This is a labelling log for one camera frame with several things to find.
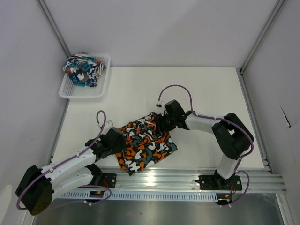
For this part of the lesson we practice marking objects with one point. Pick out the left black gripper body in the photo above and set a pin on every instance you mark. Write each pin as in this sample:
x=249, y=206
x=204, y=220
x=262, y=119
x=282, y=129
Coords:
x=117, y=148

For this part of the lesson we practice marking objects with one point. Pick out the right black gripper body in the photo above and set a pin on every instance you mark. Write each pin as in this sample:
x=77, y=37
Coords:
x=168, y=122

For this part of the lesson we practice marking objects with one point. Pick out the orange black camouflage shorts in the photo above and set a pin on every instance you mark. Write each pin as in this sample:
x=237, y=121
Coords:
x=146, y=144

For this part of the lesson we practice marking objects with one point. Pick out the blue patterned shorts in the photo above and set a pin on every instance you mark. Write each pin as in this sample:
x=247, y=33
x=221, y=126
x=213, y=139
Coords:
x=84, y=70

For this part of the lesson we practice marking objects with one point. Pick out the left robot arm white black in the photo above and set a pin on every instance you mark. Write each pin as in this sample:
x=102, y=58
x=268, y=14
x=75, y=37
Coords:
x=40, y=186

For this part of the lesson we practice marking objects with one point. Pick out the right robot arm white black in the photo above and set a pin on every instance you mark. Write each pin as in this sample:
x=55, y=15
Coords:
x=233, y=137

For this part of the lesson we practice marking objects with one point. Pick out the white plastic basket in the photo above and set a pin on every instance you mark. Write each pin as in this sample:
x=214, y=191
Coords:
x=77, y=93

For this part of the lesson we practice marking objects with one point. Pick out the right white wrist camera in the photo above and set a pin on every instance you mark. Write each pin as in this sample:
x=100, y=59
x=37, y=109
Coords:
x=160, y=104

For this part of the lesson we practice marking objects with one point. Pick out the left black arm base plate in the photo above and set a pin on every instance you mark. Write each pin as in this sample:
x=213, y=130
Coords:
x=107, y=180

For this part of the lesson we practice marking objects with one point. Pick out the white slotted cable duct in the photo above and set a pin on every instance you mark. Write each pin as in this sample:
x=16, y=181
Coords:
x=83, y=194

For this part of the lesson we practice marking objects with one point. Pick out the left aluminium side rail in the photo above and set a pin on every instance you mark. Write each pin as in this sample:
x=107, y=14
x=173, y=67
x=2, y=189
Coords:
x=57, y=134

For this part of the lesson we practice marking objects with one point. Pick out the aluminium side rail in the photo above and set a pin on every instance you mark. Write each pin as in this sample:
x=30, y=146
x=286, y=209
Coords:
x=252, y=111
x=57, y=134

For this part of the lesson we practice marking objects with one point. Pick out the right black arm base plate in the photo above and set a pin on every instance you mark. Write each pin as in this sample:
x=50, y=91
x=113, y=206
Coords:
x=212, y=182

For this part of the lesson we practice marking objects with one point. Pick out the right aluminium side rail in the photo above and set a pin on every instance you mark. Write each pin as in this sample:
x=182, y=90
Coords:
x=252, y=111

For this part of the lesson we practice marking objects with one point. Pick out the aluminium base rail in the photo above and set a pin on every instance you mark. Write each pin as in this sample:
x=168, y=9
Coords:
x=183, y=180

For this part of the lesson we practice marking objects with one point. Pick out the right aluminium corner post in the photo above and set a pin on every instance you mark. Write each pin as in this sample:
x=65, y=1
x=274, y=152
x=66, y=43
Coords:
x=263, y=34

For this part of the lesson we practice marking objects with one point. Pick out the aluminium corner post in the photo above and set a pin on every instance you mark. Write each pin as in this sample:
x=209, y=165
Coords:
x=54, y=27
x=263, y=34

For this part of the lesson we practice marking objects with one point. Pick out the left aluminium corner post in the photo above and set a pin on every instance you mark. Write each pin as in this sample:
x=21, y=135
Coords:
x=54, y=27

